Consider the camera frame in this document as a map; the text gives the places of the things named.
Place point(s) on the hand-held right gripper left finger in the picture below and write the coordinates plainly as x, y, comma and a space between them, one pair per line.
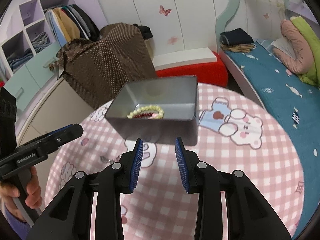
136, 165

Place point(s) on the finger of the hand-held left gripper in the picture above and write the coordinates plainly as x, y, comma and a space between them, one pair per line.
65, 136

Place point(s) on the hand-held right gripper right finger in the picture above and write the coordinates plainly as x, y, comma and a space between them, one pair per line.
181, 165

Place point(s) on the grey metal tin box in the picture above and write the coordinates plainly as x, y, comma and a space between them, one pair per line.
160, 97

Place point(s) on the person's left forearm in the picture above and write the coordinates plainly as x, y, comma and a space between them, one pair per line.
15, 222

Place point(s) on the person's left hand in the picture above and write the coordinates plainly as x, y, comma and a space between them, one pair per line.
33, 190

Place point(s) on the mint drawer cabinet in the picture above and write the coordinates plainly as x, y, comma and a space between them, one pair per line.
27, 77

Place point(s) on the brown dotted cloth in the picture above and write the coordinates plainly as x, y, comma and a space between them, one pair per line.
107, 60

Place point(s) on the folded blue clothes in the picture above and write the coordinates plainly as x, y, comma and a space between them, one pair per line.
20, 60

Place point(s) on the red ottoman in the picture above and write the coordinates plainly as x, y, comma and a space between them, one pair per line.
200, 72

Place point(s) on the folded jeans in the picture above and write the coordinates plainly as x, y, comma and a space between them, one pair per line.
41, 41

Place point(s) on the white board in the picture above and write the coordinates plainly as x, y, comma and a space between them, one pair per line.
185, 56

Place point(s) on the row of hanging clothes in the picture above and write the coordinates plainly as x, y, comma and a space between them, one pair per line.
72, 22

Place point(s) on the blue printed bed sheet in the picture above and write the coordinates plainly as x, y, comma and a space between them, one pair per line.
280, 92

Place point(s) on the pink flower sticker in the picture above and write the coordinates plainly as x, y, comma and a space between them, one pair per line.
172, 40

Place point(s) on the tan folded clothes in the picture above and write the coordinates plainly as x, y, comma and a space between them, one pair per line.
240, 48

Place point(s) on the purple shelf unit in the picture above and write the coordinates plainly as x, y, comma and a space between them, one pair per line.
32, 10

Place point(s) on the black cloth bundle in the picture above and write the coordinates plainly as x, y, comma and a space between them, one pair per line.
145, 31

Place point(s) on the black folded clothes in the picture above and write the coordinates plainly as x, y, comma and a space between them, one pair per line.
237, 36

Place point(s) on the white wardrobe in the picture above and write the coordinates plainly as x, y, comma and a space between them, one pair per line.
195, 12

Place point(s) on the pink quilt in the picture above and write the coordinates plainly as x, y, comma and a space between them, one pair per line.
287, 52

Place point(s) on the white pillow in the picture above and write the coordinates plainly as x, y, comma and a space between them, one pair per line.
281, 46

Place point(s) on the small pink butterfly sticker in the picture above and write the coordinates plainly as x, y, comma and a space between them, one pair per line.
266, 15

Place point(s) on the green quilt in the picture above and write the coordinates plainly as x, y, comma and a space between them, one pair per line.
308, 42

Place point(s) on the mint bunk bed frame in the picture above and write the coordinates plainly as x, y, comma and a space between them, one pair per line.
233, 7

